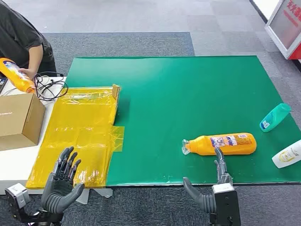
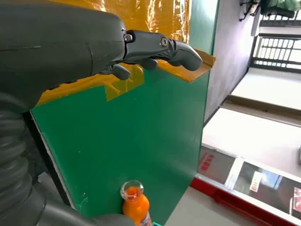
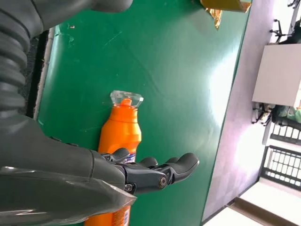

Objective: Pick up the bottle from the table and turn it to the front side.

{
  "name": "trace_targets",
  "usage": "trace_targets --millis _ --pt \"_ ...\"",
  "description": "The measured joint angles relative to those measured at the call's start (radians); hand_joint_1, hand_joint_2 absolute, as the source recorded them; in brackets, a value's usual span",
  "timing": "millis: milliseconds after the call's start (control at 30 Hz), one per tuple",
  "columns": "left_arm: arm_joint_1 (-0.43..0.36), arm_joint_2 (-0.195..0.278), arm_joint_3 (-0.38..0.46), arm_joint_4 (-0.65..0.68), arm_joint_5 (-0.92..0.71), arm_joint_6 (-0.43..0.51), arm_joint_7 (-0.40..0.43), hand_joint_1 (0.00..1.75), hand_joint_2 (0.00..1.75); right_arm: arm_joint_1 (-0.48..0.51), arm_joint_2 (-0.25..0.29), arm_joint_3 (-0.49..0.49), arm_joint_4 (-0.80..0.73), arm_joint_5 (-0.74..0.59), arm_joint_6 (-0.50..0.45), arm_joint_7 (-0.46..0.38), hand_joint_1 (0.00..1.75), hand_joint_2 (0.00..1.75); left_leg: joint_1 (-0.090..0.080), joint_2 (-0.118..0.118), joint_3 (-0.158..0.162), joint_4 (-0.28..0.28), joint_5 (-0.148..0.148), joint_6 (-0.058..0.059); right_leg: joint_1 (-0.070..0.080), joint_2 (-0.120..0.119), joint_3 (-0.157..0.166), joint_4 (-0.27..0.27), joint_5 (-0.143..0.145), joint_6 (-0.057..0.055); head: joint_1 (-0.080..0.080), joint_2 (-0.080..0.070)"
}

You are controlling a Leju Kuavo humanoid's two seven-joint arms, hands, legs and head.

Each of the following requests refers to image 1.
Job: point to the orange bottle with printed label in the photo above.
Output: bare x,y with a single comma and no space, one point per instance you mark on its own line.
225,144

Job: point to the white plastic bottle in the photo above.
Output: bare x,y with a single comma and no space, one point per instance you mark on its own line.
288,155

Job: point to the brown cardboard box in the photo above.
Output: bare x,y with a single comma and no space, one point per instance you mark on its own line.
16,121

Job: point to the yellow film-wrapped tray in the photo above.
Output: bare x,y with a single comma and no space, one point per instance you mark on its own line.
80,124

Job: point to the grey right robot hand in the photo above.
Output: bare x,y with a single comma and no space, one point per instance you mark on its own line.
225,206

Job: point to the red and white sign board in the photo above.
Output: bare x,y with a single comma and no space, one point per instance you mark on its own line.
285,28

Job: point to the teal plastic bottle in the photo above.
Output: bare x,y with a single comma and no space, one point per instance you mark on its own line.
274,118

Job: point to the person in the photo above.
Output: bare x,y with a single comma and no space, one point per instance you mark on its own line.
16,34

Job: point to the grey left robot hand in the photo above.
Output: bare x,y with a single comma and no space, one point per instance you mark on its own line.
56,195

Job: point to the black flat device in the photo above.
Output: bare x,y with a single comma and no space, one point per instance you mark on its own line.
2,84

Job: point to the orange bottle with blue label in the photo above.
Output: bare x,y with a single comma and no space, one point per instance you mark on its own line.
13,76

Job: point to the green table mat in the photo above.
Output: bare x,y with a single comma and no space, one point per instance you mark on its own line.
179,99

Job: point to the white table foot bracket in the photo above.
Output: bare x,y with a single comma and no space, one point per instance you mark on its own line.
83,197
104,192

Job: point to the person's hand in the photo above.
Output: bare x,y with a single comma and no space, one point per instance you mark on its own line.
27,73

